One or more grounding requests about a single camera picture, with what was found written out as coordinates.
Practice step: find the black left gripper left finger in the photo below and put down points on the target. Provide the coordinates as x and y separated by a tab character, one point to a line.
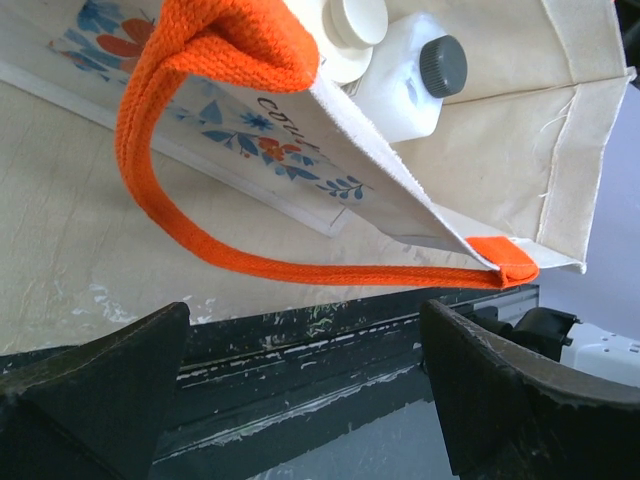
96	410

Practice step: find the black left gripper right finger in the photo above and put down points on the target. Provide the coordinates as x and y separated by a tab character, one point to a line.
507	412

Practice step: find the canvas bag orange handles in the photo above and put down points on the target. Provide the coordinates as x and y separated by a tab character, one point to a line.
509	177

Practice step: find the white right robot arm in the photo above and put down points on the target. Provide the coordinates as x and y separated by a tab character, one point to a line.
562	337

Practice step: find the beige bottle beige cap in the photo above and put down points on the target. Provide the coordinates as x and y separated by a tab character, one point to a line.
350	31

